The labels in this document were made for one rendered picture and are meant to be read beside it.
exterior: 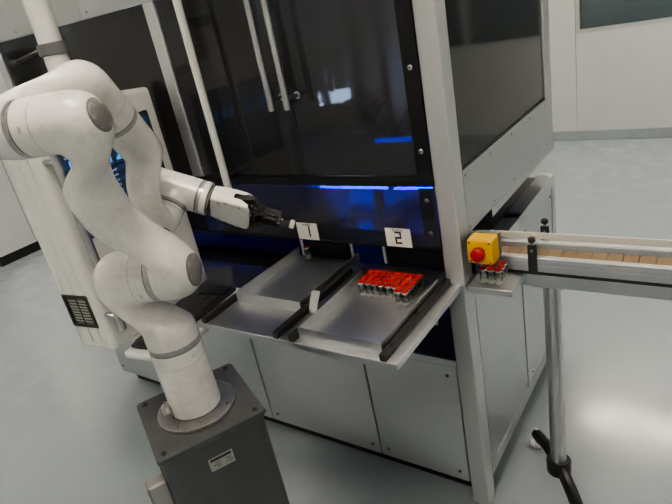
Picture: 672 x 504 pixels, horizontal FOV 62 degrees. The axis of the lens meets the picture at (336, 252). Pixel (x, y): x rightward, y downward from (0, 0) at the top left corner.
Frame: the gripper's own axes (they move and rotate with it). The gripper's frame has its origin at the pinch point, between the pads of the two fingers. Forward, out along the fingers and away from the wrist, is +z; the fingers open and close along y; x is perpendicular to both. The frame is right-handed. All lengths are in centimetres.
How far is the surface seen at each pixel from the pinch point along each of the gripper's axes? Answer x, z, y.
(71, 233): -3, -58, -36
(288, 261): 20, 4, -58
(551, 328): 7, 87, -27
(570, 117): 376, 219, -264
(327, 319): -10.1, 21.3, -27.7
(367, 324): -11.3, 31.8, -20.5
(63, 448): -47, -77, -182
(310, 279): 9.8, 13.6, -46.3
